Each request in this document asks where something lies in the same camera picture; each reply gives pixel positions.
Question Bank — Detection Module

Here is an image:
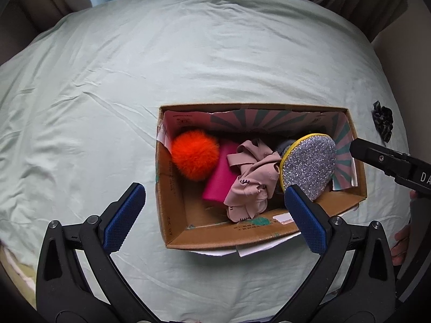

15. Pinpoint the cream folded bedding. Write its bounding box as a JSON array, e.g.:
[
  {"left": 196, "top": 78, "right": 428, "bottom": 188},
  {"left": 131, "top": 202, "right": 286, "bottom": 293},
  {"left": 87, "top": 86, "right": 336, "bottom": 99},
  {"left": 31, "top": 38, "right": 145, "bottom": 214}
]
[{"left": 0, "top": 244, "right": 37, "bottom": 299}]

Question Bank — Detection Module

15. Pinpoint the black scrunchie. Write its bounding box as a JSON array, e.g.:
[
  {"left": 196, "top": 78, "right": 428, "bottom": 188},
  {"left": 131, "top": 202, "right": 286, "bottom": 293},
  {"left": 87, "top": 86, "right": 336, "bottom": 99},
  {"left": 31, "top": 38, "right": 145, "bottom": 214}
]
[{"left": 372, "top": 101, "right": 394, "bottom": 143}]

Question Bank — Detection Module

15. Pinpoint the patterned cardboard box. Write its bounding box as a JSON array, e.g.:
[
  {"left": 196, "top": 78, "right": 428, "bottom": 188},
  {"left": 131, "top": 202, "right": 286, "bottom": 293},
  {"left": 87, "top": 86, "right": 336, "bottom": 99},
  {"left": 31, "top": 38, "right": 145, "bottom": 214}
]
[{"left": 155, "top": 103, "right": 367, "bottom": 258}]

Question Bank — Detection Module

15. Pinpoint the person's right hand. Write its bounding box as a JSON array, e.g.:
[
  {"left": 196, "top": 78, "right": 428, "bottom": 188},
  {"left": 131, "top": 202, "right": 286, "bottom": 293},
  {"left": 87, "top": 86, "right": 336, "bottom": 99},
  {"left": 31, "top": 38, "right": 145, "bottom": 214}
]
[{"left": 391, "top": 190, "right": 419, "bottom": 266}]

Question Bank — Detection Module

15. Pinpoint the magenta pouch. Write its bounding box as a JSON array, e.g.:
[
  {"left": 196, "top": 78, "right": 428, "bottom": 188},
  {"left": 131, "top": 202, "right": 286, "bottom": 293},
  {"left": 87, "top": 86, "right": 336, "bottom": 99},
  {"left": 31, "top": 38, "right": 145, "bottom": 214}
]
[{"left": 202, "top": 142, "right": 248, "bottom": 205}]

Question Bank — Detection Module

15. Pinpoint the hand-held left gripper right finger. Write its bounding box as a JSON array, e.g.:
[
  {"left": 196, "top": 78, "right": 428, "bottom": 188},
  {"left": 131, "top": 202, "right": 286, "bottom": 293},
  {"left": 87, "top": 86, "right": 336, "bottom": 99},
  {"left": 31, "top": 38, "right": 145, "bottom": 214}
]
[{"left": 273, "top": 184, "right": 396, "bottom": 323}]

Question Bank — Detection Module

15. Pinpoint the silver glitter pad yellow edge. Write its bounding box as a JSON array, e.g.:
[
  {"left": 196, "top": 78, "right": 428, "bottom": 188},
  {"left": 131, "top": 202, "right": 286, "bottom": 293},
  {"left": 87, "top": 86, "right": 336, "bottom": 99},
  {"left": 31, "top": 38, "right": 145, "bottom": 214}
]
[{"left": 279, "top": 134, "right": 338, "bottom": 202}]

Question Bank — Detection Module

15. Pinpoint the grey sock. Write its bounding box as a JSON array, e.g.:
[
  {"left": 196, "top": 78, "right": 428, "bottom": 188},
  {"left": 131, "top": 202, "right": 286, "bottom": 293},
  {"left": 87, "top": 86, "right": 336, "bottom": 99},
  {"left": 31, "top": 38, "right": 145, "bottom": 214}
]
[{"left": 276, "top": 139, "right": 300, "bottom": 157}]

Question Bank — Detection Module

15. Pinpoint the pink printed cloth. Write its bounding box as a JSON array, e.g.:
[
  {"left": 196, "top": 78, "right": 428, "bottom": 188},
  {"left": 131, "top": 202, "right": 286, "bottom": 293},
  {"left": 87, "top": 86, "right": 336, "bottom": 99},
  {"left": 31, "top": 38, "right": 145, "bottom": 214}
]
[{"left": 224, "top": 139, "right": 284, "bottom": 223}]

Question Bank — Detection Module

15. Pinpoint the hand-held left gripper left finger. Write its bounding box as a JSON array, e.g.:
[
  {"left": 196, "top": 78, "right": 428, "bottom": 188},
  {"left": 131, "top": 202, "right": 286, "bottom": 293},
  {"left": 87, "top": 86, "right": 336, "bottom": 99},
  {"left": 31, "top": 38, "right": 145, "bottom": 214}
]
[{"left": 35, "top": 182, "right": 159, "bottom": 323}]

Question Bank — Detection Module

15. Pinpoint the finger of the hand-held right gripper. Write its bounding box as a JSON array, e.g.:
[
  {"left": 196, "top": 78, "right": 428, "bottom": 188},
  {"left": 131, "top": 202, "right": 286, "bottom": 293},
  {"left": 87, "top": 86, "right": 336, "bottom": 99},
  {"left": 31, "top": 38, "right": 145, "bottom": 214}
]
[{"left": 349, "top": 138, "right": 408, "bottom": 180}]

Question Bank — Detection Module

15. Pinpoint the orange fluffy pompom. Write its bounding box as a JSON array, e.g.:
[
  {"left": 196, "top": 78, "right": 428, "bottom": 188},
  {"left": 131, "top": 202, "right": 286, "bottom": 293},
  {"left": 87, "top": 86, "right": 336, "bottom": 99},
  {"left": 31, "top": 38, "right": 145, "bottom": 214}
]
[{"left": 171, "top": 129, "right": 221, "bottom": 181}]

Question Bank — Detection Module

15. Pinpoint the pale green bed sheet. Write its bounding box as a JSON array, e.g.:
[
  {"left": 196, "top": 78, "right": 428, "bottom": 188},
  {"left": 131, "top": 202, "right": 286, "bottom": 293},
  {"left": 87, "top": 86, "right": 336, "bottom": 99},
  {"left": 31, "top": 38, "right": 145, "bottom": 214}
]
[{"left": 0, "top": 0, "right": 410, "bottom": 323}]

